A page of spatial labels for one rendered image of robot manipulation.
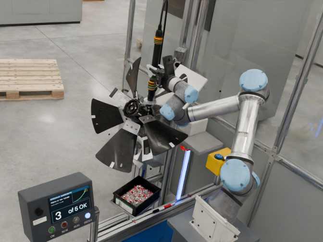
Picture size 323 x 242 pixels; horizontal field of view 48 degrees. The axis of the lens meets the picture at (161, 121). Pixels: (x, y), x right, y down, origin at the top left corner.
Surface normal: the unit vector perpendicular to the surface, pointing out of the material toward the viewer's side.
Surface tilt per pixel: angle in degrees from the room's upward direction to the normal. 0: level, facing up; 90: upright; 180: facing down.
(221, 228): 90
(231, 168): 53
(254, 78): 39
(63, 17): 90
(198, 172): 90
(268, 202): 90
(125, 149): 48
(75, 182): 15
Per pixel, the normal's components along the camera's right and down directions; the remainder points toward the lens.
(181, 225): 0.14, -0.86
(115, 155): 0.01, -0.18
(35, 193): -0.03, -0.95
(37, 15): 0.58, 0.48
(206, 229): -0.79, 0.21
